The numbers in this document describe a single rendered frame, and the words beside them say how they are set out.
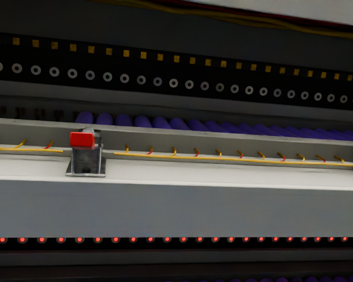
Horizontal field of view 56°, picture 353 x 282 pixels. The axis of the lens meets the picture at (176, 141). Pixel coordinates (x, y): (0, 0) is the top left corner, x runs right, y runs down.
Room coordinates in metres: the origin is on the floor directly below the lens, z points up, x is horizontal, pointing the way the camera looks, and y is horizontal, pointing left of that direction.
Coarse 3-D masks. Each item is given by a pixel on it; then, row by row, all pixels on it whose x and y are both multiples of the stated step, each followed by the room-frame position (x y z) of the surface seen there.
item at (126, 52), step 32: (0, 32) 0.36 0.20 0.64; (32, 64) 0.38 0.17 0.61; (64, 64) 0.39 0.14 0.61; (96, 64) 0.39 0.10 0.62; (128, 64) 0.40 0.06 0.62; (160, 64) 0.41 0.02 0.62; (192, 64) 0.41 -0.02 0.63; (224, 64) 0.42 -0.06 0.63; (256, 64) 0.42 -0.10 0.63; (224, 96) 0.43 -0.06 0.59; (256, 96) 0.44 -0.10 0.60; (352, 96) 0.47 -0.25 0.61
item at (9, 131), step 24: (0, 120) 0.27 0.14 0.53; (24, 120) 0.28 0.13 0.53; (24, 144) 0.27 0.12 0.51; (48, 144) 0.27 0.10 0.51; (120, 144) 0.29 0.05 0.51; (144, 144) 0.29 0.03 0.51; (168, 144) 0.30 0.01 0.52; (192, 144) 0.30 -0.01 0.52; (216, 144) 0.30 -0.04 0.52; (240, 144) 0.31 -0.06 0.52; (264, 144) 0.31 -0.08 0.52; (288, 144) 0.32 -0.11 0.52; (312, 144) 0.32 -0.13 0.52; (336, 144) 0.33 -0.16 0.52
